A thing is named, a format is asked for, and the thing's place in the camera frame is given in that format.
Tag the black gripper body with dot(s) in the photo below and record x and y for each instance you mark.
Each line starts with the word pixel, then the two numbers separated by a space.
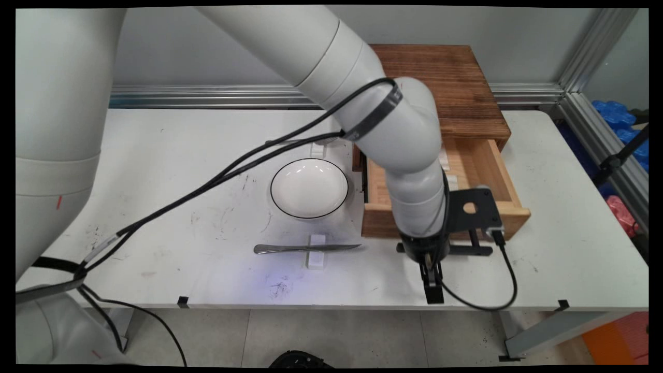
pixel 419 247

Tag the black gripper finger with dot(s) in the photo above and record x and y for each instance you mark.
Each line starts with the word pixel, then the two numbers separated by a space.
pixel 424 264
pixel 434 290

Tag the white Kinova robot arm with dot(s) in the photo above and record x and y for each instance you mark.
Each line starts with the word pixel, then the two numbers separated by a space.
pixel 404 134

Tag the white plastic cutlery rest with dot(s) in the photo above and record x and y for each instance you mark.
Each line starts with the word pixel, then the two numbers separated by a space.
pixel 318 151
pixel 317 260

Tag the white plate with black rim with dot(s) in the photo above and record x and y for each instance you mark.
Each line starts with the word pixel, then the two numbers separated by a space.
pixel 310 189

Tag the black table edge clip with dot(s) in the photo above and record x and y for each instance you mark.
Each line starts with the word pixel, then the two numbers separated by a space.
pixel 564 305
pixel 183 302

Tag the grey metal table leg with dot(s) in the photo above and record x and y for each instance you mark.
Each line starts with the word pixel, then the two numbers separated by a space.
pixel 559 331
pixel 121 324

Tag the silver table knife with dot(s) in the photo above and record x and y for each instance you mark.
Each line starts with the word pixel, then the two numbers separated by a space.
pixel 282 249

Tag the black round object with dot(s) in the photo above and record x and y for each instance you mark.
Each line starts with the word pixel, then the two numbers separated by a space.
pixel 300 360

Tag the brown wooden drawer cabinet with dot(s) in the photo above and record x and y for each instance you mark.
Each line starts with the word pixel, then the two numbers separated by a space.
pixel 466 93

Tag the orange box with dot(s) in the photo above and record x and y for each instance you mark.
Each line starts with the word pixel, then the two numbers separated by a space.
pixel 619 339

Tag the pink plastic bag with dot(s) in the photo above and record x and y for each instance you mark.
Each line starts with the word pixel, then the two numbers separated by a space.
pixel 621 212

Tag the black tripod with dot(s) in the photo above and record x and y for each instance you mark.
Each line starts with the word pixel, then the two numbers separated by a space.
pixel 614 162

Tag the blue bubble wrap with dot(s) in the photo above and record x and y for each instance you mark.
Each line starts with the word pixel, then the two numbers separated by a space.
pixel 614 116

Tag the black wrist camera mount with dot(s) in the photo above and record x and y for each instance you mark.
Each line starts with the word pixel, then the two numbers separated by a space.
pixel 484 212

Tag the long aluminium side rail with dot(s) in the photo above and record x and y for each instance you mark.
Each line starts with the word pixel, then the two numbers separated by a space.
pixel 606 150

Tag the horizontal aluminium frame rail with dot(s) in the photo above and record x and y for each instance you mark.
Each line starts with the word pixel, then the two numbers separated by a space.
pixel 207 96

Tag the upright aluminium frame post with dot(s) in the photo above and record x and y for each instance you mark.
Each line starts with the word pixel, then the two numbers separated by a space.
pixel 595 46

